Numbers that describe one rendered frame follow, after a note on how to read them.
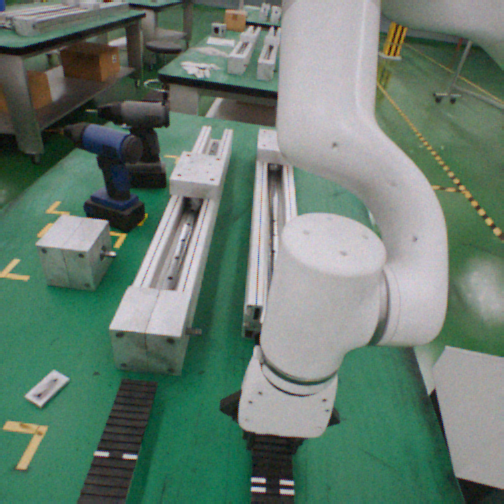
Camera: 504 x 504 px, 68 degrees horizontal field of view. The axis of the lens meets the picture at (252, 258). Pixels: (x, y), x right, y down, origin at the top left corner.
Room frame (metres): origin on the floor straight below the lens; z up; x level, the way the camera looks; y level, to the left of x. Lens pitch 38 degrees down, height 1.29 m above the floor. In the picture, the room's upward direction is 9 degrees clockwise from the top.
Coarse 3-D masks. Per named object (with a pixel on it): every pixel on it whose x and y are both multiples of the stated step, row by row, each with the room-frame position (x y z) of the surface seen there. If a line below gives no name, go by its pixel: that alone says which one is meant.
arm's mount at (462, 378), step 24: (456, 360) 0.39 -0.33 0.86; (480, 360) 0.35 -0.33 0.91; (456, 384) 0.36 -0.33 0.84; (480, 384) 0.32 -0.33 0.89; (456, 408) 0.32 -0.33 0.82; (480, 408) 0.29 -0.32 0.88; (456, 432) 0.30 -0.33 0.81; (480, 432) 0.27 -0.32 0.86; (456, 456) 0.27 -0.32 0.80; (480, 456) 0.25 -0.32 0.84; (480, 480) 0.24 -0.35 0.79
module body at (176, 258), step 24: (216, 144) 1.15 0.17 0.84; (168, 216) 0.65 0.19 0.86; (192, 216) 0.71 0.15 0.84; (216, 216) 0.81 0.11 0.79; (168, 240) 0.58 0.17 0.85; (192, 240) 0.58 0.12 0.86; (144, 264) 0.49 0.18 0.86; (168, 264) 0.55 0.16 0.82; (192, 264) 0.51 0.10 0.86; (168, 288) 0.47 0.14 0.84; (192, 288) 0.45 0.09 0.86; (192, 312) 0.44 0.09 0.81
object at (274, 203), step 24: (264, 168) 0.96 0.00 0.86; (288, 168) 0.99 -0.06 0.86; (264, 192) 0.82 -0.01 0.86; (288, 192) 0.84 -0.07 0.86; (264, 216) 0.71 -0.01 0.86; (288, 216) 0.73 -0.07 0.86; (264, 240) 0.62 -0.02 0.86; (264, 264) 0.54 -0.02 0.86; (264, 288) 0.52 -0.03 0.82; (264, 312) 0.46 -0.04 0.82
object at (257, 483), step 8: (256, 480) 0.19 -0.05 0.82; (264, 480) 0.19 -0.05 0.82; (272, 480) 0.19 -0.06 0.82; (280, 480) 0.19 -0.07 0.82; (288, 480) 0.20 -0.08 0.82; (256, 488) 0.18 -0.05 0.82; (264, 488) 0.18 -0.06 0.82; (272, 488) 0.18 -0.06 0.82; (280, 488) 0.19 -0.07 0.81; (288, 488) 0.19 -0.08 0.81; (280, 496) 0.18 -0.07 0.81; (288, 496) 0.18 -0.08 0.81
